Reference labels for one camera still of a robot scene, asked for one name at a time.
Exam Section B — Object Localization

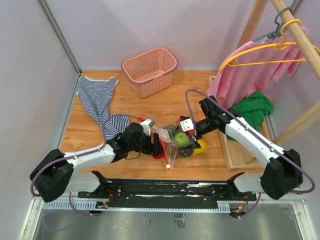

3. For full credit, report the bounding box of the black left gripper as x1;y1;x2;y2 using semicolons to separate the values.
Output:
129;130;166;157

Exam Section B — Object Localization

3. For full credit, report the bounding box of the clear zip top bag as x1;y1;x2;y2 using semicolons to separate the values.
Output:
151;127;205;170

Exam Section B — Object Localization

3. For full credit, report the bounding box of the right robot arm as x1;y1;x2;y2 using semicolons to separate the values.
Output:
195;96;303;200

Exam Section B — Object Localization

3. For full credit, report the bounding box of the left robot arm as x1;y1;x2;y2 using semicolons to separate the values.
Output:
29;120;164;203

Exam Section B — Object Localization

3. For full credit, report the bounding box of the fake yellow lemon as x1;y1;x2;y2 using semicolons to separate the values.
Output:
193;139;208;155

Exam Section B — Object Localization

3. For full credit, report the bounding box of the fake dark purple fruit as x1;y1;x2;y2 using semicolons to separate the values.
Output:
179;148;194;158

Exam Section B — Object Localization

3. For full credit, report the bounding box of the fake green lime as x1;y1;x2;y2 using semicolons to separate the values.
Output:
173;132;190;148

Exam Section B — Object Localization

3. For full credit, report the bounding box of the green tank top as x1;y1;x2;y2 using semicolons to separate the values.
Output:
231;90;274;132

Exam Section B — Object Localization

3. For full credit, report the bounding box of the pink plastic basket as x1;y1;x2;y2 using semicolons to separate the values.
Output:
121;47;178;98

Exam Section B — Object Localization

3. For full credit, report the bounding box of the blue white striped shirt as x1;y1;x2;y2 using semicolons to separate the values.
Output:
77;76;130;140

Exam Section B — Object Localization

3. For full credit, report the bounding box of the pink shirt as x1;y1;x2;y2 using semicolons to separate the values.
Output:
207;33;303;108

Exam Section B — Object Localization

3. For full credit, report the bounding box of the yellow clothes hanger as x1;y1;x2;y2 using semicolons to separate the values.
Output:
219;19;306;71

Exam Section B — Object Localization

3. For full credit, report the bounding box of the grey-blue clothes hanger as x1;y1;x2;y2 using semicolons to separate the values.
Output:
250;6;294;42

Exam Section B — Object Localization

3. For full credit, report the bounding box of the wooden clothes rack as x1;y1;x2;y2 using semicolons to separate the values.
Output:
237;0;320;151

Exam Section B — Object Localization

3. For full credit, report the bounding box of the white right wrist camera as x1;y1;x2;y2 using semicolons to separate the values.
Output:
179;118;196;136

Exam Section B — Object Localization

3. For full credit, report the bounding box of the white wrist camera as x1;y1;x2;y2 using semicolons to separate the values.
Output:
138;117;156;137
179;118;196;136

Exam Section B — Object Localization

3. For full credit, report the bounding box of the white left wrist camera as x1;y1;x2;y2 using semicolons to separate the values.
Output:
138;117;156;137

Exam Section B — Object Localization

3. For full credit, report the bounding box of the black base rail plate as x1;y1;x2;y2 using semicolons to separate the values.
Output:
77;178;257;210

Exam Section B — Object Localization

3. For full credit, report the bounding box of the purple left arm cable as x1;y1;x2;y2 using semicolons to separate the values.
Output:
29;113;141;217

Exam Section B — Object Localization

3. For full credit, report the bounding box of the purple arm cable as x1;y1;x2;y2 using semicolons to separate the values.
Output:
184;88;316;193
29;113;141;217

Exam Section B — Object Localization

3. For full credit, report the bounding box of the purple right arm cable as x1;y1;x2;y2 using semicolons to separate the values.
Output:
184;88;316;193

